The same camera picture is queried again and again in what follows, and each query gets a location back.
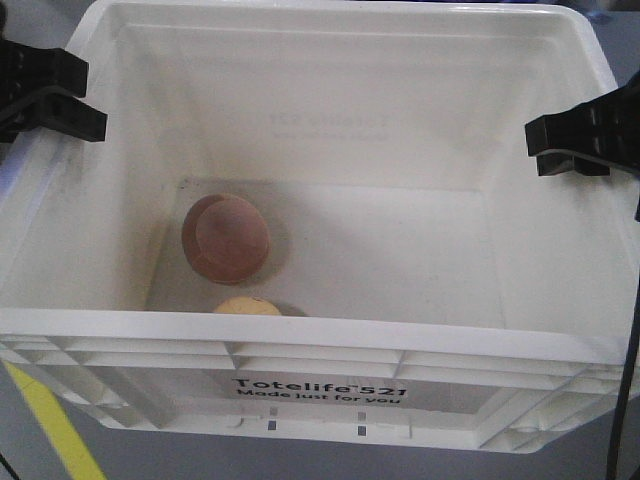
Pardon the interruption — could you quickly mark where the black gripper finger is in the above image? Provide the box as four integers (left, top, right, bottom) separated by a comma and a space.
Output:
525, 75, 639, 170
1, 40, 89, 100
536, 151, 611, 176
1, 85, 108, 143

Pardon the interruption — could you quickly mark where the white plastic Totelife tote box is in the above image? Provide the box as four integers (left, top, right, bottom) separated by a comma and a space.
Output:
1, 1, 639, 454

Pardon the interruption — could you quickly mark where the pink ball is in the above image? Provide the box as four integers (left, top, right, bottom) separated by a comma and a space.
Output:
181, 193, 270, 284

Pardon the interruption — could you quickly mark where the yellow toy burger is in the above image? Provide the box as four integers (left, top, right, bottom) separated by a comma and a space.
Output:
213, 296, 281, 316

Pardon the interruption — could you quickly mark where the black cable right side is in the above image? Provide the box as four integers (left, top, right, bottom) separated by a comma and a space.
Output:
604, 169, 640, 480

